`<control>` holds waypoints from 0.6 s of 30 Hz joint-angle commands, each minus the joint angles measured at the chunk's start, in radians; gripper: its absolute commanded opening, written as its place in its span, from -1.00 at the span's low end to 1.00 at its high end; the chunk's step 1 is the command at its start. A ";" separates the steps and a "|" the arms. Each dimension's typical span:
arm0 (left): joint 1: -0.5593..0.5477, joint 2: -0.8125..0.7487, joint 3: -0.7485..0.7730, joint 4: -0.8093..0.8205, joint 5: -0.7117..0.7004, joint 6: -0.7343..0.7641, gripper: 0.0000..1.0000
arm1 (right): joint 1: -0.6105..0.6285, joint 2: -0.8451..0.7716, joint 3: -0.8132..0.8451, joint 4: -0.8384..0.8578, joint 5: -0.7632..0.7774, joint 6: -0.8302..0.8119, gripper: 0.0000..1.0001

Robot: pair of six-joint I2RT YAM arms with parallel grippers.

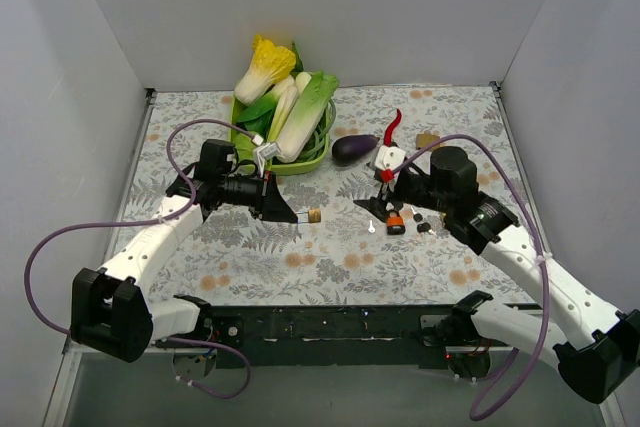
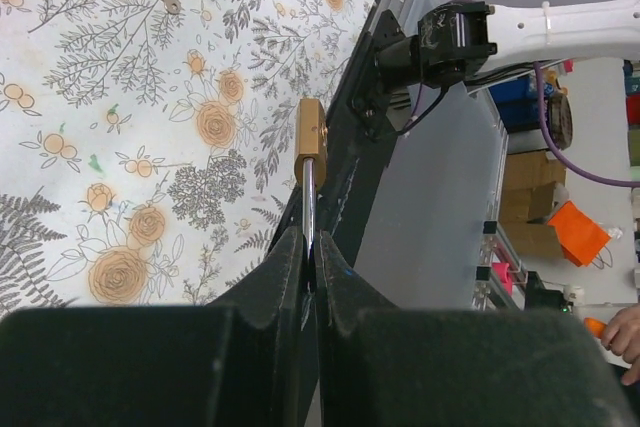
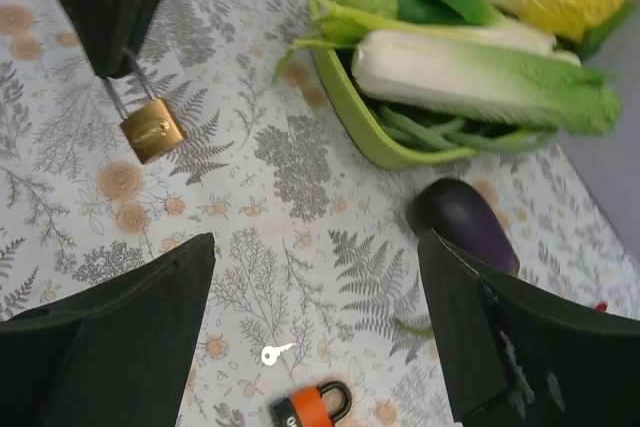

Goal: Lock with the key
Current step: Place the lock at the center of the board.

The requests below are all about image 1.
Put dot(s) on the orange padlock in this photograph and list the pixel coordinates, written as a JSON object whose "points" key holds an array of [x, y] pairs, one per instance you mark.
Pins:
{"points": [[394, 223]]}

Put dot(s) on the long green white cabbage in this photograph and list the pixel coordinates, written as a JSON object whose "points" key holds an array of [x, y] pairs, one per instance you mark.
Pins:
{"points": [[305, 115]]}

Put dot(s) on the green bok choy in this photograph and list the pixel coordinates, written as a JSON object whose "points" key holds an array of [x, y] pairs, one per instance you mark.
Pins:
{"points": [[261, 106]]}

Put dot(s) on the green long beans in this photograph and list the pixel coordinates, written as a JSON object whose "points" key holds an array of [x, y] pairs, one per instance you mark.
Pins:
{"points": [[315, 145]]}

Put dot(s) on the floral table mat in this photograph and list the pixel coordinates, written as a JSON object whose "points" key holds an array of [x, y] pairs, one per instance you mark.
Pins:
{"points": [[234, 259]]}

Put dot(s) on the round green cabbage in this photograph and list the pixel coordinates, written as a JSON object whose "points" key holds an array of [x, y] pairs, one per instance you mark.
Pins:
{"points": [[244, 146]]}

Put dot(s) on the small brass padlock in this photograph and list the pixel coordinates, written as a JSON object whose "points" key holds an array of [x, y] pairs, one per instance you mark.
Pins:
{"points": [[311, 216]]}

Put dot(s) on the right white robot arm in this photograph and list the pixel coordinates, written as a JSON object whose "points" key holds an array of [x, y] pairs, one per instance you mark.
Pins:
{"points": [[591, 343]]}

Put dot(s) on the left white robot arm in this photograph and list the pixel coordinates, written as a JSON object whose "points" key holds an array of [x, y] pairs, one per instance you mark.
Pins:
{"points": [[111, 310]]}

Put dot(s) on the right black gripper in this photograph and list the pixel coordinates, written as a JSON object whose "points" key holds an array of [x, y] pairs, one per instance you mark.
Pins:
{"points": [[395, 192]]}

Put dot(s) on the red chili pepper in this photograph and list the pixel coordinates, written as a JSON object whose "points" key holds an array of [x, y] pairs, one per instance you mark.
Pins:
{"points": [[388, 134]]}

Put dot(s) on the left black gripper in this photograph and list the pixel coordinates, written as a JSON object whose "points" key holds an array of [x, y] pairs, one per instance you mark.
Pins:
{"points": [[266, 195]]}

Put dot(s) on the green plastic basket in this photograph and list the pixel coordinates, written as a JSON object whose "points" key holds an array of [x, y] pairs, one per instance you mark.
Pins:
{"points": [[294, 168]]}

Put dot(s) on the white green leek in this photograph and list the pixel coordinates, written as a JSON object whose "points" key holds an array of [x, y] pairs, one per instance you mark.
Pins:
{"points": [[282, 111]]}

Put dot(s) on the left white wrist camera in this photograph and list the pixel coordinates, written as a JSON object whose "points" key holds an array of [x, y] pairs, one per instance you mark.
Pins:
{"points": [[263, 154]]}

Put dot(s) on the black head keys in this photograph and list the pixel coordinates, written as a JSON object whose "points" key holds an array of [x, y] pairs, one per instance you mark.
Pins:
{"points": [[422, 226]]}

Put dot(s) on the purple eggplant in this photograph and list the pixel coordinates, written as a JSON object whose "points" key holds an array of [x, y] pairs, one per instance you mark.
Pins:
{"points": [[350, 149]]}

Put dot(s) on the yellow leaf napa cabbage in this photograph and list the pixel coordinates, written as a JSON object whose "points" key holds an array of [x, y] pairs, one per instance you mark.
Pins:
{"points": [[269, 65]]}

